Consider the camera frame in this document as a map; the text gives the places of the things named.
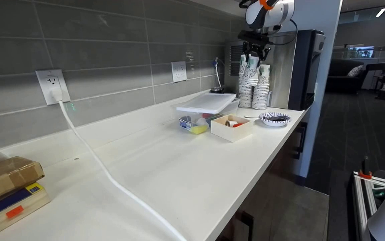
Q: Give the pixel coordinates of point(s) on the white outlet with white plug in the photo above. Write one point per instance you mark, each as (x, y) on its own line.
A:
(50, 81)

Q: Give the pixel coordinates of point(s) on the small orange object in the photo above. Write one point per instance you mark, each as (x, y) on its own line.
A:
(235, 124)

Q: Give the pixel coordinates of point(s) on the white wall outlet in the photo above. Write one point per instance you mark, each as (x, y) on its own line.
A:
(179, 71)

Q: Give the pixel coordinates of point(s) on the tall stack of paper cups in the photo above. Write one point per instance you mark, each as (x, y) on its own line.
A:
(245, 89)

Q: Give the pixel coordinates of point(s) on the dark sofa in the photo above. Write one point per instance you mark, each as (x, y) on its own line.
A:
(344, 78)

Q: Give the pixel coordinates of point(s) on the wooden tray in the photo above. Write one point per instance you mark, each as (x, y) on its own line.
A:
(23, 208)

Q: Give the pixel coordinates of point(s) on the light wooden open box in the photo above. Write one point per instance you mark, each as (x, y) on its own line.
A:
(227, 133)

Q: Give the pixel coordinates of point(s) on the computer monitor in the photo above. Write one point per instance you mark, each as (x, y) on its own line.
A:
(361, 51)

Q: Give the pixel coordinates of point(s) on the brown cardboard box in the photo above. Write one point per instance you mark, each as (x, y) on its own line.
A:
(5, 178)

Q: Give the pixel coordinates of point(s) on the dark wood base cabinet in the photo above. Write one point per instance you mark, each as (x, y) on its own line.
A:
(263, 196)

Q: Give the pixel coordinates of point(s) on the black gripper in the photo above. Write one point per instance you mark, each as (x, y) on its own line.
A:
(254, 39)

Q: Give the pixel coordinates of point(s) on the clear plastic container with lid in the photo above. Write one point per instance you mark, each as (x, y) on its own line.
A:
(206, 102)

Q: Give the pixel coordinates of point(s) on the aluminium frame stand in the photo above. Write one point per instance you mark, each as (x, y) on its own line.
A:
(361, 201)

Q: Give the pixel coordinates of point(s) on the blue patterned paper plate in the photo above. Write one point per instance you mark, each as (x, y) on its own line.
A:
(263, 122)

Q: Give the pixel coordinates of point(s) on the short stack of paper cups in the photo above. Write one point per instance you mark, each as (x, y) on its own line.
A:
(261, 95)

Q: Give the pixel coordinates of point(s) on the yellow sponge block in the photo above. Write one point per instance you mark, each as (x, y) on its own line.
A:
(198, 130)

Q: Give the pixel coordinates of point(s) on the brown coffee grounds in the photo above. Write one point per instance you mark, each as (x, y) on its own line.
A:
(275, 118)

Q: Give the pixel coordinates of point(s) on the black tall appliance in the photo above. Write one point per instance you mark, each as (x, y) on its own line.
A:
(306, 67)

